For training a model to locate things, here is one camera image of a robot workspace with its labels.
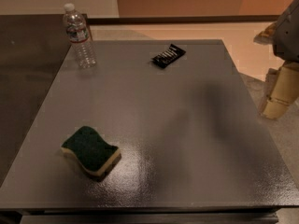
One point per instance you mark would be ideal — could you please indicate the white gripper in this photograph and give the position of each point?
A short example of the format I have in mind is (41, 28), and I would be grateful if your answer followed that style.
(288, 36)

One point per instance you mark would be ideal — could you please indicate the black rxbar chocolate wrapper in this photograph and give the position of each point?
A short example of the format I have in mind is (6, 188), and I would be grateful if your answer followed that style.
(168, 56)

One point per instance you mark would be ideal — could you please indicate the green and yellow sponge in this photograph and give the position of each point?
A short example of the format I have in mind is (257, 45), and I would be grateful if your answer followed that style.
(93, 153)

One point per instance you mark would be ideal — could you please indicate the clear plastic water bottle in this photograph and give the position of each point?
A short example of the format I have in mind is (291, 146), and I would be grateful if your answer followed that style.
(79, 36)

